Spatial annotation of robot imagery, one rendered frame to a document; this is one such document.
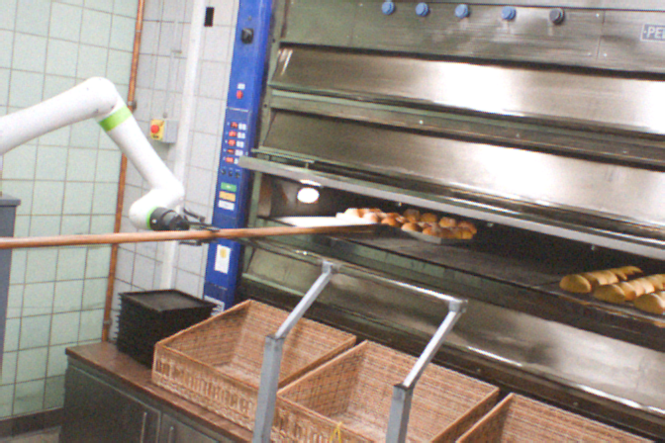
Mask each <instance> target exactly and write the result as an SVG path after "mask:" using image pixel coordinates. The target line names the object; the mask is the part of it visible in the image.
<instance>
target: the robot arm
mask: <svg viewBox="0 0 665 443"><path fill-rule="evenodd" d="M90 118H93V119H95V120H96V121H97V124H98V125H99V126H100V127H101V128H102V129H103V131H104V132H105V134H106V135H107V136H108V137H109V138H110V139H111V140H112V141H113V142H114V143H115V145H116V146H117V147H118V148H119V149H120V150H122V151H123V152H124V154H125V155H126V156H127V157H128V158H129V160H130V161H131V162H132V165H133V166H134V167H135V168H136V170H137V171H138V173H139V174H141V176H142V177H143V179H144V180H145V182H146V184H147V185H148V187H149V188H150V192H149V193H148V194H146V195H145V196H144V197H142V198H141V199H138V200H137V201H135V202H134V203H133V205H132V206H131V208H130V210H129V219H130V222H131V223H132V226H133V227H135V228H137V229H141V230H152V231H155V232H164V231H190V225H197V226H199V228H201V229H205V230H209V231H212V232H219V231H220V230H219V229H216V228H213V227H212V225H211V224H209V223H206V221H205V219H206V217H205V216H201V215H199V214H197V213H194V212H192V211H191V210H190V209H189V208H183V209H182V211H183V213H182V214H177V213H176V212H175V211H174V210H173V209H175V208H176V207H178V206H179V205H180V203H182V202H183V200H184V198H185V189H184V187H183V185H182V183H180V182H179V181H178V180H177V179H176V178H175V177H174V176H173V174H172V173H171V172H170V171H169V170H168V169H167V168H166V166H165V165H164V162H163V161H162V160H161V158H159V157H158V156H157V154H156V153H155V151H154V150H153V149H152V147H151V146H150V144H149V142H148V140H147V139H146V137H145V136H144V134H143V132H142V130H141V128H140V126H138V125H137V122H136V120H135V118H134V116H133V114H131V112H130V111H129V109H128V108H127V106H126V105H125V102H124V101H123V99H122V97H121V96H120V95H119V93H118V91H117V89H116V87H114V86H113V84H112V83H110V82H109V80H108V79H105V78H102V77H91V78H88V79H87V81H85V82H84V83H82V84H80V85H78V86H76V87H74V88H72V89H70V90H67V91H65V92H63V93H61V94H59V95H57V96H55V97H53V98H50V99H48V101H45V102H42V103H40V104H37V105H36V106H33V107H31V108H28V109H25V110H21V111H18V112H16V113H13V114H9V115H6V116H3V117H0V174H1V171H2V162H3V154H4V153H6V152H8V151H10V150H12V149H14V148H16V147H18V146H20V145H22V144H25V143H27V142H29V141H31V139H34V138H36V137H38V136H41V135H43V134H45V133H50V132H53V131H56V130H58V129H61V128H64V127H67V126H70V125H74V124H77V123H80V121H83V120H87V119H90ZM186 215H188V216H190V217H192V218H195V219H197V220H199V221H189V220H188V218H187V217H186ZM194 240H196V241H192V240H179V241H178V243H177V245H178V246H179V245H189V246H194V247H201V246H203V243H204V244H210V243H212V244H214V243H219V241H218V240H217V239H214V238H210V239H194Z"/></svg>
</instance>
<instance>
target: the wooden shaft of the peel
mask: <svg viewBox="0 0 665 443"><path fill-rule="evenodd" d="M375 229H376V225H375V224H355V225H327V226H299V227H273V228H245V229H220V231H219V232H212V231H209V230H190V231H164V232H135V233H108V234H81V235H55V236H27V237H0V250H1V249H21V248H42V247H62V246H84V245H105V244H126V242H147V241H167V240H189V239H210V238H231V237H252V236H273V235H294V234H315V233H336V232H357V231H374V230H375Z"/></svg>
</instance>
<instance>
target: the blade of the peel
mask: <svg viewBox="0 0 665 443"><path fill-rule="evenodd" d="M335 218H336V219H340V220H344V221H348V222H351V223H355V224H372V223H379V221H371V220H366V219H362V218H357V217H353V216H349V215H345V214H343V213H336V217H335ZM389 232H393V233H398V234H401V235H405V236H409V237H413V238H418V239H422V240H426V241H430V243H435V244H439V245H443V244H456V243H469V241H482V240H483V239H478V238H474V237H471V238H470V239H463V238H462V239H461V238H446V237H438V236H433V235H429V234H425V233H421V232H417V231H412V230H408V229H404V228H399V227H394V226H390V225H389Z"/></svg>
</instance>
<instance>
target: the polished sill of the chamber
mask: <svg viewBox="0 0 665 443"><path fill-rule="evenodd" d="M255 227H257V228H273V227H298V226H296V225H293V224H289V223H286V222H285V221H279V220H275V219H271V218H256V222H255ZM288 236H292V237H295V238H299V239H304V240H307V242H311V243H314V244H317V245H321V246H325V247H329V248H332V249H336V250H340V251H344V252H348V253H351V254H355V255H359V256H363V257H367V258H370V259H374V260H378V262H382V263H385V264H389V265H393V266H397V267H401V268H404V269H408V270H412V271H416V272H420V273H423V274H427V275H431V276H434V277H438V278H441V279H445V280H448V282H452V283H457V284H460V285H464V286H467V287H471V288H476V289H479V290H483V291H486V292H490V293H495V294H498V295H502V296H505V297H509V298H512V299H517V300H521V301H523V302H524V303H528V304H531V305H535V306H540V307H543V308H547V309H550V310H558V311H561V312H565V313H568V314H572V315H575V316H580V317H583V318H586V319H590V320H593V321H597V322H602V323H605V324H609V325H610V326H612V327H616V328H620V329H624V330H628V331H631V332H635V333H639V334H642V335H647V336H650V337H654V338H657V339H661V340H665V322H662V321H658V320H654V319H650V318H647V317H642V316H638V315H634V314H630V313H627V312H623V311H618V310H612V309H608V308H604V307H600V306H596V305H592V303H588V302H584V301H581V300H576V299H572V298H568V297H564V296H561V295H557V294H552V293H548V292H545V291H541V290H538V289H533V288H530V287H526V286H522V285H518V284H513V283H510V281H506V280H502V279H498V278H495V277H490V276H486V275H482V274H479V273H475V272H470V271H466V270H463V269H459V268H455V267H450V266H446V265H443V264H439V263H435V262H430V260H427V259H423V258H420V257H416V256H412V255H408V254H404V253H400V252H397V251H392V250H388V249H384V248H380V247H376V246H372V245H368V244H364V243H361V242H356V240H352V239H348V238H345V237H341V236H336V235H332V234H329V233H315V234H294V235H288Z"/></svg>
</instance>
